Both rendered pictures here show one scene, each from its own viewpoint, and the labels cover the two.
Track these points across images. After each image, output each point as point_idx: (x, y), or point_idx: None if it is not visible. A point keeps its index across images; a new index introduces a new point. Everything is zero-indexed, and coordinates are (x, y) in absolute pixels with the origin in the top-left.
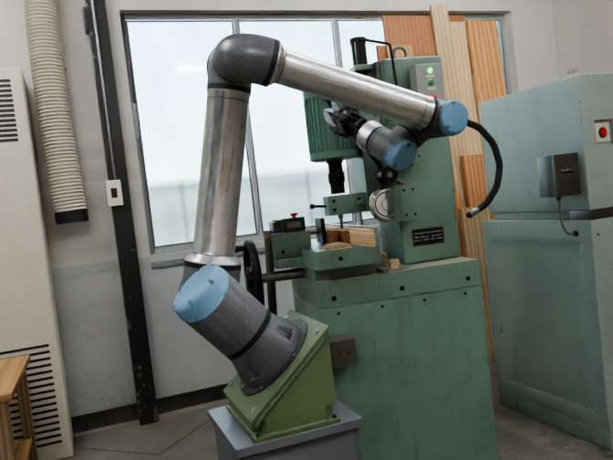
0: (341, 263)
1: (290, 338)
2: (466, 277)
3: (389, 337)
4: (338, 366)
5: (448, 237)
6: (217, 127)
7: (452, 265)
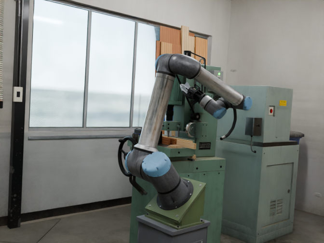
0: (179, 154)
1: (187, 187)
2: (220, 166)
3: None
4: None
5: (211, 147)
6: (162, 91)
7: (216, 160)
